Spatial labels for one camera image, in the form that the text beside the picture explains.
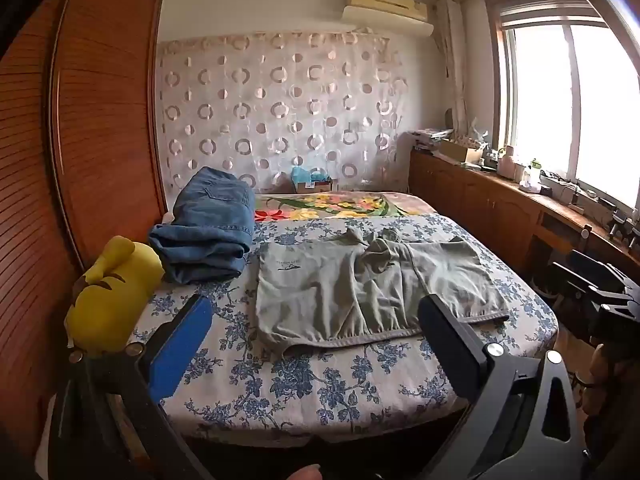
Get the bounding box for grey pants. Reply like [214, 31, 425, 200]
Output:
[255, 226, 510, 361]

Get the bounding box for white corner curtain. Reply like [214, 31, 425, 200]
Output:
[434, 0, 469, 132]

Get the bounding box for small labelled cardboard box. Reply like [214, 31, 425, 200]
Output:
[295, 177, 334, 195]

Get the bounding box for yellow plush toy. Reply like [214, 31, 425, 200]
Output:
[65, 235, 166, 352]

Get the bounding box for stack of papers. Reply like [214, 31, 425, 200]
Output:
[410, 127, 455, 152]

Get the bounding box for wall air conditioner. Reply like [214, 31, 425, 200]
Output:
[342, 0, 435, 37]

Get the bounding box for colourful floral blanket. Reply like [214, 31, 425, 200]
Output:
[252, 191, 436, 222]

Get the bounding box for circle patterned curtain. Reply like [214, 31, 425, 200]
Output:
[156, 30, 410, 196]

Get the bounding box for window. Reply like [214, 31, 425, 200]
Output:
[484, 0, 640, 213]

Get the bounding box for folded blue jeans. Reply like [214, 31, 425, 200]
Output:
[148, 166, 257, 284]

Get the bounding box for wooden headboard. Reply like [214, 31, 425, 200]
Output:
[0, 0, 169, 461]

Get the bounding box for long wooden cabinet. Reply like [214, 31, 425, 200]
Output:
[409, 147, 640, 311]

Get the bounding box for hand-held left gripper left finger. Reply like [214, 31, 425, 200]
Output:
[54, 294, 217, 480]

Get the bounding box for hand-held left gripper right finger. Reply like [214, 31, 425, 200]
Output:
[416, 294, 592, 480]

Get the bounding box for blue floral bed sheet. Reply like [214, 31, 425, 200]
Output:
[131, 212, 560, 436]

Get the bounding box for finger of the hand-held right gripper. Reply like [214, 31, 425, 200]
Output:
[570, 250, 632, 286]

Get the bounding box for open cardboard box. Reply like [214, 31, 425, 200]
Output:
[438, 137, 486, 164]

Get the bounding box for person's right hand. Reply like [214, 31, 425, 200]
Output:
[586, 345, 627, 417]

